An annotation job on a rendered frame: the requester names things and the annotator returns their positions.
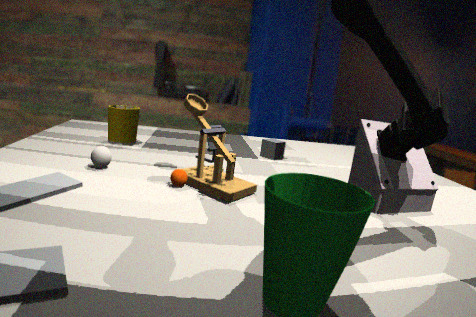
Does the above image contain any green plastic cup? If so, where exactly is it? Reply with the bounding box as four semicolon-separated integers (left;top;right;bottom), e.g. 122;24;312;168
262;172;375;317

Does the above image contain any white ball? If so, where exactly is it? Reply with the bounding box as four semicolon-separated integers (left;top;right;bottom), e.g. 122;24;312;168
91;146;111;168

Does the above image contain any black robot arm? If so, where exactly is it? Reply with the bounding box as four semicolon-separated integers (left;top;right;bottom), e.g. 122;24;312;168
331;0;449;162

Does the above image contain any orange ball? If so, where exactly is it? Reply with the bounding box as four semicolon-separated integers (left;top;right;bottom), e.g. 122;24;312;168
171;169;188;187

